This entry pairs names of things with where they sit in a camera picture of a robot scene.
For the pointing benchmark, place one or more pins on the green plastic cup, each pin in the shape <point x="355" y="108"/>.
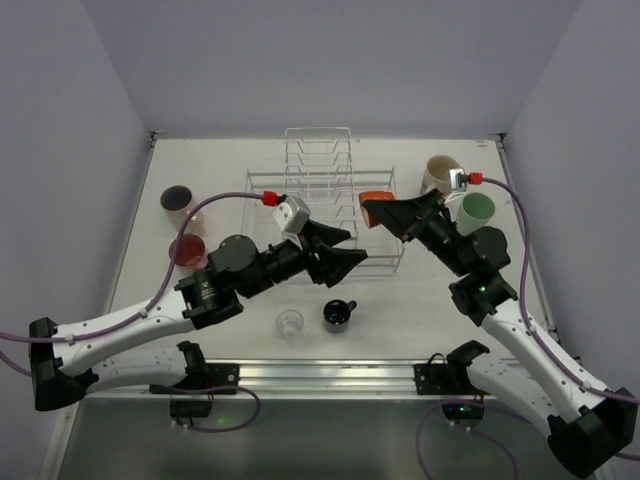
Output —
<point x="474" y="212"/>

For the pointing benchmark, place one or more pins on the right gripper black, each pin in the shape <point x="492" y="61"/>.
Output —
<point x="426" y="220"/>

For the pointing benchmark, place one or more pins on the pale pink glossy mug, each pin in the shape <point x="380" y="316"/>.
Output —
<point x="178" y="203"/>

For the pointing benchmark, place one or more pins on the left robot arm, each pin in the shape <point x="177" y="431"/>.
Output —
<point x="71" y="361"/>

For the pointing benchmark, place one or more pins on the clear glass tumbler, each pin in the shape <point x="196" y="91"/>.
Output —
<point x="289" y="324"/>

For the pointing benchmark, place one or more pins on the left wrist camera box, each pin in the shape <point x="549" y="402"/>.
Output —
<point x="291" y="214"/>

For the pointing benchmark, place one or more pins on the aluminium mounting rail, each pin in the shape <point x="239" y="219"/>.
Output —
<point x="285" y="379"/>

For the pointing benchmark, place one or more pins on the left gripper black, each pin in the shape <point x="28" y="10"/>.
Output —
<point x="313" y="255"/>

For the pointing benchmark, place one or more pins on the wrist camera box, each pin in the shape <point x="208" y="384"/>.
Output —
<point x="291" y="214"/>
<point x="458" y="180"/>

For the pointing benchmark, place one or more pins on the cream coral pattern mug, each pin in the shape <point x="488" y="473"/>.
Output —
<point x="437" y="174"/>

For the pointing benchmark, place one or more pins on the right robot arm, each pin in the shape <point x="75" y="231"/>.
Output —
<point x="585" y="422"/>

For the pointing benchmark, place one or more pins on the dark blue mug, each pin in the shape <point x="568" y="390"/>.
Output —
<point x="337" y="314"/>

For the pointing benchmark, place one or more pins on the white wire plate rack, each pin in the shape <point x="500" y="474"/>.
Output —
<point x="319" y="170"/>

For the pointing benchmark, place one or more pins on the white wire dish rack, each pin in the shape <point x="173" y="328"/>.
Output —
<point x="384" y="251"/>

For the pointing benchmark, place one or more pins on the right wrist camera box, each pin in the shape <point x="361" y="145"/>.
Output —
<point x="458" y="180"/>

